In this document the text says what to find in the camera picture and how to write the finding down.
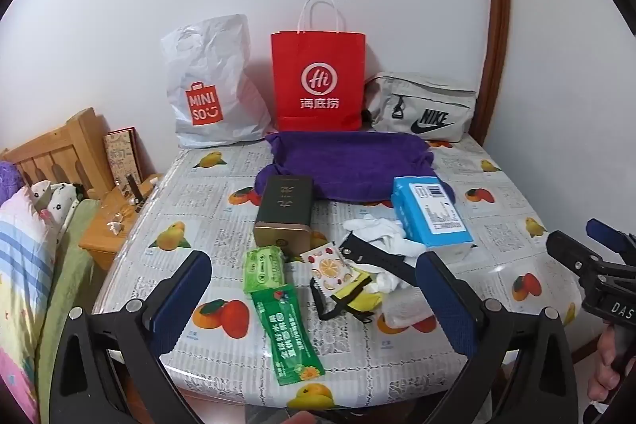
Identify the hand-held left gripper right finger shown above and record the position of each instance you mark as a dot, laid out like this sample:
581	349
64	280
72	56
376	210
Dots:
447	305

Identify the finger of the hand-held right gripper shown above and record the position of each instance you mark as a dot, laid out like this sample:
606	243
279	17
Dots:
603	233
569	250

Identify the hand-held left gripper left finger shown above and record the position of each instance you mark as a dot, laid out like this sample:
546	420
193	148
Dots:
181	305

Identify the white cotton glove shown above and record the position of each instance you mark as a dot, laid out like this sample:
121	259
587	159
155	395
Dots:
387	282
382	230

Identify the yellow mesh bag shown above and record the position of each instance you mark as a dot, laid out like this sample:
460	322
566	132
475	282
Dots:
357	297

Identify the light green wet wipes pack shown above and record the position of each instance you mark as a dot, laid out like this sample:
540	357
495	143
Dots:
263	267

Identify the long green sachet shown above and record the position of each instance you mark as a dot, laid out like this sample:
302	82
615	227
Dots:
283	339

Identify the fruit print sachet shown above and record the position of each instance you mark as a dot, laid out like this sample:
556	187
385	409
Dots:
330	270

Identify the person's right hand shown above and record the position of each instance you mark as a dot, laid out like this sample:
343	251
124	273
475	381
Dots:
602	364

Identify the blue cardboard box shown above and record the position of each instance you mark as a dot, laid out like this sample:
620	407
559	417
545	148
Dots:
427	215

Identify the wooden nightstand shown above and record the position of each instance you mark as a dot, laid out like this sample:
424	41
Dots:
104	245

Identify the fruit print tablecloth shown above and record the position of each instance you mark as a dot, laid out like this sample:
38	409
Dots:
198	205

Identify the small white trinket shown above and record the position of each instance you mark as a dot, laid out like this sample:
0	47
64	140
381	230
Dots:
115	224

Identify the green bed sheet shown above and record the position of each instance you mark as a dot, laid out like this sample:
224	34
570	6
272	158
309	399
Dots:
64	285

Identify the small white tube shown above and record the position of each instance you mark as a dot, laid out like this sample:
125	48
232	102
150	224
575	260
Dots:
155	180

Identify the small dark bottle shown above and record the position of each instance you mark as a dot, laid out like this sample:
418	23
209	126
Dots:
131	185

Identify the dark green tin box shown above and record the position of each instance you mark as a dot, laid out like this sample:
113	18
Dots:
283	205

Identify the patterned book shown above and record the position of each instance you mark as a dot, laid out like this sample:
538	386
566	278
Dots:
121	156

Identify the striped pastel bedding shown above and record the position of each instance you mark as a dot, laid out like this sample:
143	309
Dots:
22	280

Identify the purple towel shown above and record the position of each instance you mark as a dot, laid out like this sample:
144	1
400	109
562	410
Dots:
348	160

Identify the grey waist bag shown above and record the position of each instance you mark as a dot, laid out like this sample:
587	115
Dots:
437	96

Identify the wooden headboard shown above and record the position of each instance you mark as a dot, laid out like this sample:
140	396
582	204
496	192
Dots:
54	146

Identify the purple fuzzy cloth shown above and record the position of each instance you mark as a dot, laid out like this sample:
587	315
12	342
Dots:
10	180

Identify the white plastic shopping bag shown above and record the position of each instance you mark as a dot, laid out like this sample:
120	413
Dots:
218	56

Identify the red paper bag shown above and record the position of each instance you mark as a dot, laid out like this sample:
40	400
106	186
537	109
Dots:
318	56

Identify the brown wooden door frame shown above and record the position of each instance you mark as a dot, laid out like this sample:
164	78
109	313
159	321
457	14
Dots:
499	6

